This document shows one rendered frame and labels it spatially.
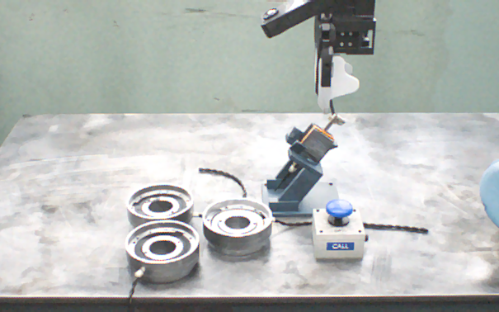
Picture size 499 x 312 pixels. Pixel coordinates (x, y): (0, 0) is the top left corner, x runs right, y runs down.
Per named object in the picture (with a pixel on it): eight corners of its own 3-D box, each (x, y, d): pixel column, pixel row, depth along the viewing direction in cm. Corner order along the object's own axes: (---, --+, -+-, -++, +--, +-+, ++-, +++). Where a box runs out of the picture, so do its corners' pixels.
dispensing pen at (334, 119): (264, 180, 116) (325, 103, 110) (284, 192, 117) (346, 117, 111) (265, 186, 114) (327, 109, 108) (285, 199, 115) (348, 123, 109)
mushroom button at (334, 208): (325, 239, 102) (327, 210, 99) (322, 224, 105) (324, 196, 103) (352, 239, 102) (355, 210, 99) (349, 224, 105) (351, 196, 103)
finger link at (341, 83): (359, 118, 104) (361, 57, 101) (319, 119, 104) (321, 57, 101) (355, 113, 107) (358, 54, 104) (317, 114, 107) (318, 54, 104)
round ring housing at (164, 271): (156, 235, 107) (154, 213, 105) (214, 255, 103) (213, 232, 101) (112, 271, 99) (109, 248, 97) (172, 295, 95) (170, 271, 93)
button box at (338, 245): (315, 260, 102) (317, 232, 99) (311, 233, 108) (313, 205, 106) (370, 260, 102) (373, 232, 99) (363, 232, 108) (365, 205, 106)
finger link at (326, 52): (331, 89, 101) (333, 28, 98) (322, 89, 101) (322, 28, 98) (327, 82, 105) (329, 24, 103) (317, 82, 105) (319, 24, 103)
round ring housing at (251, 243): (217, 265, 100) (216, 242, 99) (194, 228, 109) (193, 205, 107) (283, 248, 104) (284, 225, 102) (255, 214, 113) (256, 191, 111)
